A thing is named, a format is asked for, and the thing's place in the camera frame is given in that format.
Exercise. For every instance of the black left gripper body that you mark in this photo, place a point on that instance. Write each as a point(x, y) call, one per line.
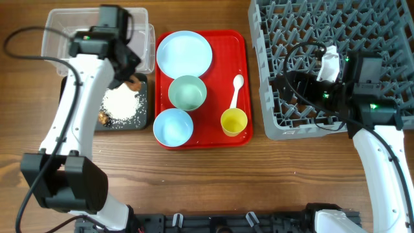
point(126, 70)

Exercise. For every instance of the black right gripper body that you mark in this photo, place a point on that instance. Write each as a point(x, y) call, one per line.
point(325, 94)

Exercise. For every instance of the orange carrot piece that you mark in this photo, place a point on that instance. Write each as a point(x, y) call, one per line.
point(134, 84)

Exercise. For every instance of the white rice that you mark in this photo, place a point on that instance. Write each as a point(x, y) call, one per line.
point(122, 104)

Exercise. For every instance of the brown food scrap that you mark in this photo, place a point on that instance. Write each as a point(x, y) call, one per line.
point(103, 118)

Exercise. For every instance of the green bowl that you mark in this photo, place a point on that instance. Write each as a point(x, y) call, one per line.
point(187, 92)

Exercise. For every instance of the yellow plastic cup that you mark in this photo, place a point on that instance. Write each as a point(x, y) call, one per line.
point(233, 121)

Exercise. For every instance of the small light blue bowl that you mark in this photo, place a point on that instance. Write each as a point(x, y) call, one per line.
point(173, 127)

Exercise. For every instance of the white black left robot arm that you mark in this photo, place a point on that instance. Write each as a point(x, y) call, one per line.
point(62, 175)

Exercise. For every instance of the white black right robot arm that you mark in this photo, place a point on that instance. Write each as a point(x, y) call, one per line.
point(374, 124)

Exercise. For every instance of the grey dishwasher rack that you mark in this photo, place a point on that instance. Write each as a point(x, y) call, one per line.
point(385, 27)

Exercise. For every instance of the large light blue plate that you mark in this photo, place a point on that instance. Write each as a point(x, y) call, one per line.
point(184, 53)

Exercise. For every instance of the white plastic spoon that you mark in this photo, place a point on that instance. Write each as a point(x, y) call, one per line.
point(238, 82)

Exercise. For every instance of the clear plastic bin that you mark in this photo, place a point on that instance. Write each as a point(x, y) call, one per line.
point(72, 20)

